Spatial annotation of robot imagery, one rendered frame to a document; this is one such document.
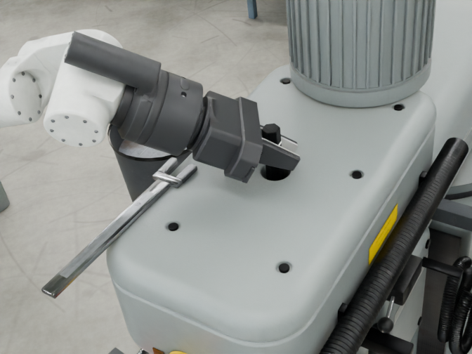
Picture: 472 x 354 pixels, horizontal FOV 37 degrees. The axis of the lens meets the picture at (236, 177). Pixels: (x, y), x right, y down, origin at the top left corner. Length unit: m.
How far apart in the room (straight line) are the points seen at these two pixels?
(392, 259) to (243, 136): 0.24
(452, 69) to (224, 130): 0.61
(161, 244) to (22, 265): 2.87
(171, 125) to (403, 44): 0.33
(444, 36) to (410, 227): 0.57
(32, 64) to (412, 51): 0.48
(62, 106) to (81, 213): 3.08
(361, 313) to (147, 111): 0.33
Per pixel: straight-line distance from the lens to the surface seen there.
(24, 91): 0.83
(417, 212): 0.93
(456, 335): 1.23
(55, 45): 0.81
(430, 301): 1.49
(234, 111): 0.82
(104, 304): 3.32
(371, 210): 0.82
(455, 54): 1.34
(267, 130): 0.82
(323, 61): 0.94
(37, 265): 3.61
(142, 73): 0.74
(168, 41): 5.17
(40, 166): 4.23
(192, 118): 0.76
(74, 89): 0.75
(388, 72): 0.94
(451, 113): 1.21
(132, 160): 3.07
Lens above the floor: 2.44
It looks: 40 degrees down
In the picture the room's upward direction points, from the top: 8 degrees counter-clockwise
